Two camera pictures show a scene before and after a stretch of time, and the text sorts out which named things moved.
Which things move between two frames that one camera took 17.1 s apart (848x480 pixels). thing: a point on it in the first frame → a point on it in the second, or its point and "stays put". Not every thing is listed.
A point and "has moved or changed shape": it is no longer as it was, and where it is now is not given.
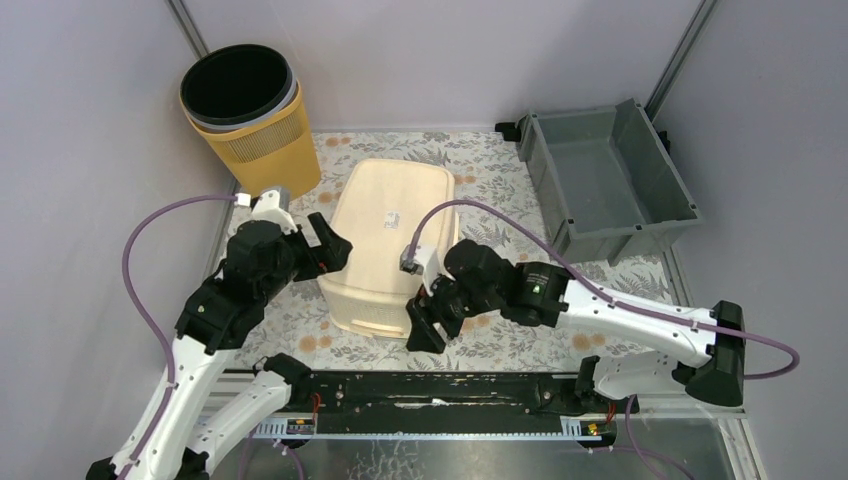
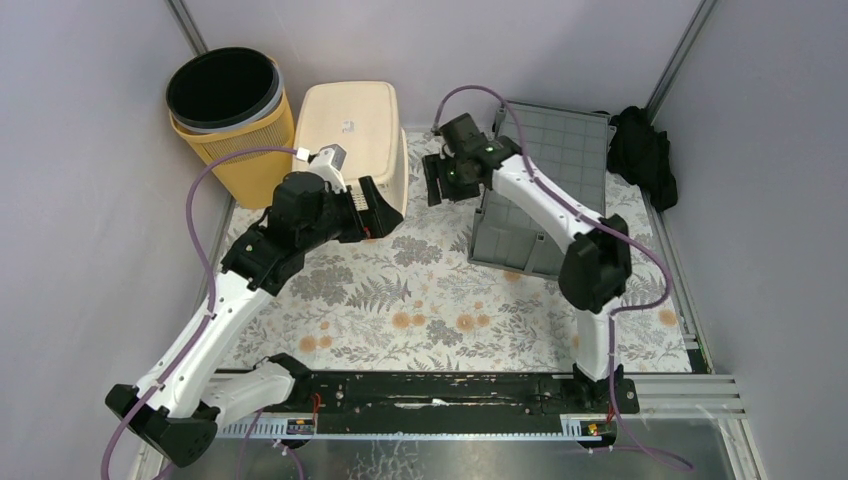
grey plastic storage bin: [606, 185] has moved or changed shape
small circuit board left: [300, 426] stays put
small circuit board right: [592, 428] stays put
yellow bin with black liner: [245, 102] has moved or changed shape
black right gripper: [423, 334] → [434, 166]
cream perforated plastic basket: [380, 209] → [362, 119]
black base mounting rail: [509, 396] stays put
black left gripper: [313, 245] → [361, 211]
